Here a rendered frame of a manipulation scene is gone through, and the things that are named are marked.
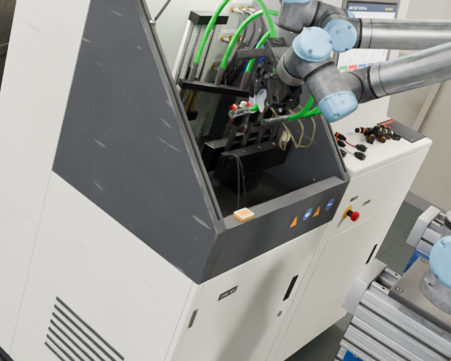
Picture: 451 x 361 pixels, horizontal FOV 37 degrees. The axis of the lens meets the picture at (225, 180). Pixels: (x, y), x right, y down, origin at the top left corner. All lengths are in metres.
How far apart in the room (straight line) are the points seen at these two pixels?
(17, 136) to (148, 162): 0.52
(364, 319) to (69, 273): 0.88
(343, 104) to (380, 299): 0.46
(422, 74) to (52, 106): 1.01
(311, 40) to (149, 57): 0.44
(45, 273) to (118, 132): 0.57
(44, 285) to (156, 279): 0.48
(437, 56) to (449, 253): 0.40
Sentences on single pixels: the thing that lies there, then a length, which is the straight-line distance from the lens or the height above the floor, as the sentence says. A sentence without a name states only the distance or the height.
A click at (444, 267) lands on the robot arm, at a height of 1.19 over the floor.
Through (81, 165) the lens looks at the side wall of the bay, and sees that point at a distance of 1.88.
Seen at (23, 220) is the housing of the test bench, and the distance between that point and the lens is 2.14.
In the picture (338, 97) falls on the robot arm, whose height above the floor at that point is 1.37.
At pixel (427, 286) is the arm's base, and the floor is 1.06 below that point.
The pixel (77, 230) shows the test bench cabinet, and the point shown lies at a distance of 1.95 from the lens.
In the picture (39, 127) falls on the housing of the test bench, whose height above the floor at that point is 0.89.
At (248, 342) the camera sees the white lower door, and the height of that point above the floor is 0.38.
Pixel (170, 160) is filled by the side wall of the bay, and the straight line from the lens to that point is 1.65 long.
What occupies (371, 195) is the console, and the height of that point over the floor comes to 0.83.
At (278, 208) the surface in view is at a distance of 1.81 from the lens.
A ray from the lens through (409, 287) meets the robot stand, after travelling 1.55.
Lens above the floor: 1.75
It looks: 26 degrees down
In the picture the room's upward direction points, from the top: 20 degrees clockwise
